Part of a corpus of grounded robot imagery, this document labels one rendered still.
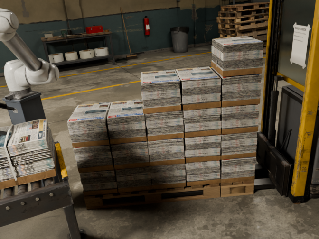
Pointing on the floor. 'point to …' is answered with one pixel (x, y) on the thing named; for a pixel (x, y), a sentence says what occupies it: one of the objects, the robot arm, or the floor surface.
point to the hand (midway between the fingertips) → (8, 121)
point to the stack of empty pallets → (241, 17)
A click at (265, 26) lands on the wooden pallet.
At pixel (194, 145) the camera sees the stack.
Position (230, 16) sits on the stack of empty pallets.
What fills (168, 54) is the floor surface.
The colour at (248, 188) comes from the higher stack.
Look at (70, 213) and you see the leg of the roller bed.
